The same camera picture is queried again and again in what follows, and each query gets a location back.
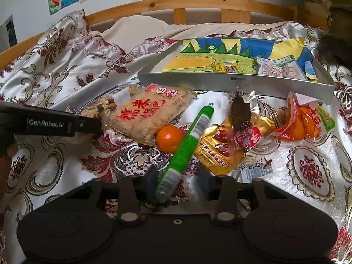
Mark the person's left hand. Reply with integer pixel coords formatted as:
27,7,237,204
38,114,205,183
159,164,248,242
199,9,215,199
0,140,19,202

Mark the dark blue wall poster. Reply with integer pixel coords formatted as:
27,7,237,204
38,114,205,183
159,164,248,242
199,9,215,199
0,15,18,50

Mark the rice cracker packet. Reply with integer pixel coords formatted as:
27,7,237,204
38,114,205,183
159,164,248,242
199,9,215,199
103,83,198,147

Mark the orange snack packet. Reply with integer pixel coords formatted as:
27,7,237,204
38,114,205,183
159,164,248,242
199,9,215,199
271,91,336,141

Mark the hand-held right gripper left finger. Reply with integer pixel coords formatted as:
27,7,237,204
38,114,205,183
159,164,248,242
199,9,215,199
82,165,158,225

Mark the yellow snack packet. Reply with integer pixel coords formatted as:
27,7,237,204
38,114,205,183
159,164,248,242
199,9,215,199
214,62,244,74

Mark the colourful drawing tray liner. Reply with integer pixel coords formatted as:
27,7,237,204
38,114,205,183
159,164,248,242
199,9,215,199
162,38,319,81

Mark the small white barcode packet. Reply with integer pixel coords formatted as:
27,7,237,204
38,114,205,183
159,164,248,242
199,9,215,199
238,148,284,183

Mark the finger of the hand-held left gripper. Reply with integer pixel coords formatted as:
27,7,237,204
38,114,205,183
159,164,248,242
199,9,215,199
72,115,103,139

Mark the wooden bed frame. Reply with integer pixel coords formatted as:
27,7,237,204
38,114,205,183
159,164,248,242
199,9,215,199
0,0,330,61

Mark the mixed nut packet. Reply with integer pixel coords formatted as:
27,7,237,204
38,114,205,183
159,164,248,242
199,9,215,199
74,84,138,119

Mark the floral printed blanket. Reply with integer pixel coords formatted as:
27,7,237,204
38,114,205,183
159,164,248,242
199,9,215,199
0,9,352,264

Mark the mandarin orange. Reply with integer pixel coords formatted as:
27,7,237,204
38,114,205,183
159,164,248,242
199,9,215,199
155,125,185,154

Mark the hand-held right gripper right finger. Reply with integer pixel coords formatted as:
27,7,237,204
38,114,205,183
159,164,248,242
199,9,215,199
197,165,275,225

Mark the olive brown garment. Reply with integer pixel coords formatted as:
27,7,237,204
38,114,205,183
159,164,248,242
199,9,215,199
320,3,352,70

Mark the cream bed sheet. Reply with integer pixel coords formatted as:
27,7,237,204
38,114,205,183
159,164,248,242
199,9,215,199
99,16,292,53

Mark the gold date packet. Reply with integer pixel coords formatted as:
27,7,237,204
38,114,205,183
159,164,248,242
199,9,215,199
192,115,275,176

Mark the dark snack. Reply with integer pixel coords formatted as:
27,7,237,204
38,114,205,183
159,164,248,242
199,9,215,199
229,86,262,149

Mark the grey metal tray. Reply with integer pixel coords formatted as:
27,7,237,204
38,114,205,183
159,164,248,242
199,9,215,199
137,37,335,105

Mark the green sausage stick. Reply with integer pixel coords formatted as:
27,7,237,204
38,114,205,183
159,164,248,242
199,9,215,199
154,103,215,202

